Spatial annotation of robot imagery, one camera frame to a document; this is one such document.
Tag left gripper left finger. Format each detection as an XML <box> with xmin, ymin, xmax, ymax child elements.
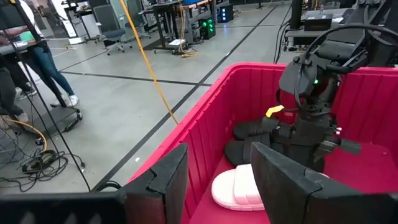
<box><xmin>119</xmin><ymin>142</ymin><xmax>190</xmax><ymax>224</ymax></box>

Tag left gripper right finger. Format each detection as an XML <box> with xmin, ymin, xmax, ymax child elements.
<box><xmin>249</xmin><ymin>141</ymin><xmax>398</xmax><ymax>224</ymax></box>

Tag pink slide sandal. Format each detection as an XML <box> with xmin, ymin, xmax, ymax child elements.
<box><xmin>211</xmin><ymin>163</ymin><xmax>331</xmax><ymax>212</ymax></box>

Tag black slide sandal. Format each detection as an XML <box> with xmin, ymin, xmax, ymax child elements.
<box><xmin>233</xmin><ymin>119</ymin><xmax>271</xmax><ymax>141</ymax></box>
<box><xmin>224</xmin><ymin>133</ymin><xmax>272</xmax><ymax>167</ymax></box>

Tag red plastic bin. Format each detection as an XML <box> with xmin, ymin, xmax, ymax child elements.
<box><xmin>129</xmin><ymin>62</ymin><xmax>398</xmax><ymax>224</ymax></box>

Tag yellow tape tag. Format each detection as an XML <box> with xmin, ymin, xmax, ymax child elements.
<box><xmin>265</xmin><ymin>105</ymin><xmax>285</xmax><ymax>119</ymax></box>

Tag black electronics box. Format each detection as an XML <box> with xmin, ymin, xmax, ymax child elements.
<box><xmin>303</xmin><ymin>14</ymin><xmax>334</xmax><ymax>32</ymax></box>

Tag black stand pole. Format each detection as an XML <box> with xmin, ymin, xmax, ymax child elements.
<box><xmin>289</xmin><ymin>0</ymin><xmax>304</xmax><ymax>30</ymax></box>

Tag computer tower green lights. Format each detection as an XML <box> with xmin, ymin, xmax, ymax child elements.
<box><xmin>198</xmin><ymin>17</ymin><xmax>216</xmax><ymax>40</ymax></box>

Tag computer tower blue lights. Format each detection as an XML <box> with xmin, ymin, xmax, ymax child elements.
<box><xmin>217</xmin><ymin>3</ymin><xmax>234</xmax><ymax>24</ymax></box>

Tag black desk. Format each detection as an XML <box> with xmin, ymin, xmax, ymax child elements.
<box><xmin>139</xmin><ymin>0</ymin><xmax>200</xmax><ymax>55</ymax></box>

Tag grey office chair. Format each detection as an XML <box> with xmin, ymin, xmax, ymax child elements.
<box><xmin>126</xmin><ymin>0</ymin><xmax>150</xmax><ymax>40</ymax></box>
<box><xmin>92</xmin><ymin>4</ymin><xmax>134</xmax><ymax>57</ymax></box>

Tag coiled black cable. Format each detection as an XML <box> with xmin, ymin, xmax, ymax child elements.
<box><xmin>93</xmin><ymin>180</ymin><xmax>123</xmax><ymax>193</ymax></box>

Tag long yellow cable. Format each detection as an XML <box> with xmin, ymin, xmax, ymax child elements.
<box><xmin>119</xmin><ymin>0</ymin><xmax>180</xmax><ymax>125</ymax></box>

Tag tangled black cable pile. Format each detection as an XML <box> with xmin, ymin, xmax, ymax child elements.
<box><xmin>0</xmin><ymin>146</ymin><xmax>86</xmax><ymax>194</ymax></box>

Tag yellow cable bundle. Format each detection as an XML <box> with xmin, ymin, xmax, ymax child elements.
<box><xmin>177</xmin><ymin>4</ymin><xmax>199</xmax><ymax>59</ymax></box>

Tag orange floor cable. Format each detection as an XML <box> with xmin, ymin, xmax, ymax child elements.
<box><xmin>4</xmin><ymin>118</ymin><xmax>48</xmax><ymax>152</ymax></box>

